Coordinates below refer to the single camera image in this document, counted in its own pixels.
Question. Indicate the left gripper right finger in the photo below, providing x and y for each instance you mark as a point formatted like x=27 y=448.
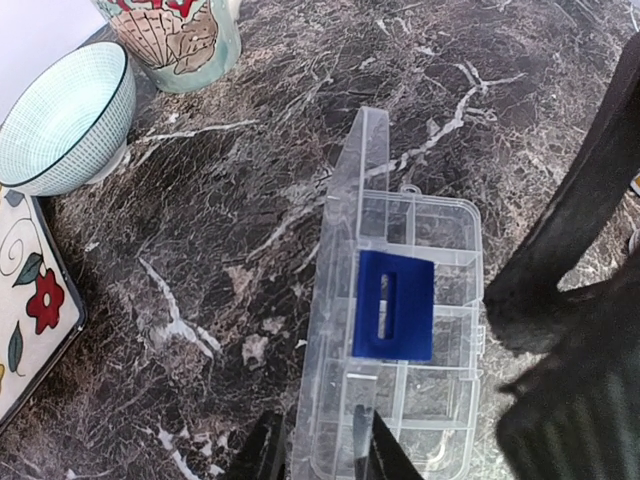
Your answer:
x=576 y=412

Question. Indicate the blue box latch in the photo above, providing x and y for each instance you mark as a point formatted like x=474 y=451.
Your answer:
x=394 y=313

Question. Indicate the square floral ceramic plate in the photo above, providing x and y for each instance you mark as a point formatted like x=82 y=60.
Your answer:
x=41 y=309

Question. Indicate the clear plastic pill organizer box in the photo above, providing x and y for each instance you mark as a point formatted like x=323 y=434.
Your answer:
x=429 y=407

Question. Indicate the right teal ceramic bowl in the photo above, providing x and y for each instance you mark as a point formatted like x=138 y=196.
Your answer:
x=69 y=128

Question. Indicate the cream mug with coral pattern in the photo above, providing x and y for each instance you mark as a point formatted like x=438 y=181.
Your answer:
x=182 y=46

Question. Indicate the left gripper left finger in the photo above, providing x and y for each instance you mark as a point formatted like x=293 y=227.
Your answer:
x=377 y=454

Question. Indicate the large orange label pill bottle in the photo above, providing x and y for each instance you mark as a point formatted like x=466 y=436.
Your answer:
x=635 y=184

